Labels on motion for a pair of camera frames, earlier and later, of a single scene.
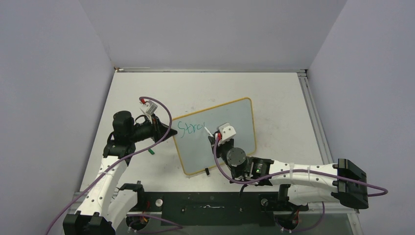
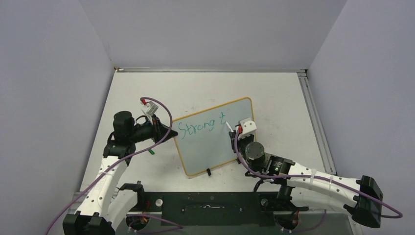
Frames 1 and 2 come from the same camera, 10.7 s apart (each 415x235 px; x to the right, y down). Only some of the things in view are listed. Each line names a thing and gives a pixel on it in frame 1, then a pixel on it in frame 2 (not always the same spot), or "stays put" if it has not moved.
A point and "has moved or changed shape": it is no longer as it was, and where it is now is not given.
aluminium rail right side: (320, 135) stays put
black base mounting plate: (215, 208) stays put
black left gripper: (158, 129) stays put
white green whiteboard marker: (210, 134) has moved or changed shape
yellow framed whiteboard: (195, 150) stays put
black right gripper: (219, 146) → (233, 134)
